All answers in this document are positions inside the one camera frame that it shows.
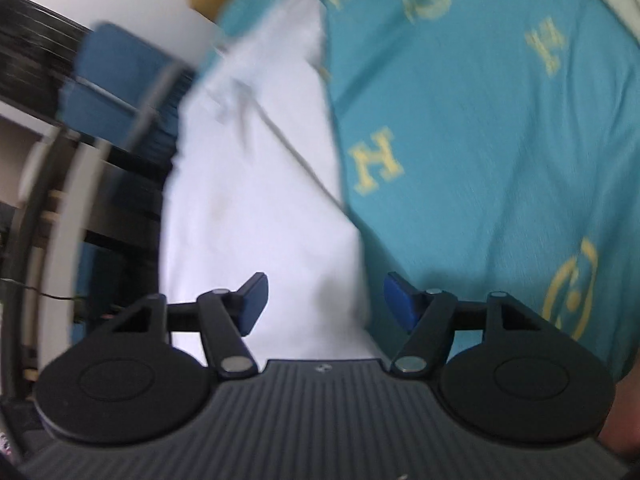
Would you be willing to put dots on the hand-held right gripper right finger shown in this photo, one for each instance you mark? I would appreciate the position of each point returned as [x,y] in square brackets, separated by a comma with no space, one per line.
[400,303]

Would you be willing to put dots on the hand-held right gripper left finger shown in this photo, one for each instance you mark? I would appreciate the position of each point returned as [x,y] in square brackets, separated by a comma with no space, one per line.
[253,305]

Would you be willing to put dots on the white shirt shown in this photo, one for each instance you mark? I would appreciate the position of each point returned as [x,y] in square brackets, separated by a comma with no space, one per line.
[260,200]

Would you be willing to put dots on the teal printed bed sheet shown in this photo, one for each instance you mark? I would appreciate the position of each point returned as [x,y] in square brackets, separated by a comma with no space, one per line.
[470,135]

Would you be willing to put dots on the blue folding chair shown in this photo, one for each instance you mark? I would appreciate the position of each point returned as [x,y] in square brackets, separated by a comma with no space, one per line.
[120,80]

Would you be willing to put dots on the black slatted furniture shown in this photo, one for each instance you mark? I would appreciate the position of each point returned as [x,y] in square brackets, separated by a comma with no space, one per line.
[30,50]

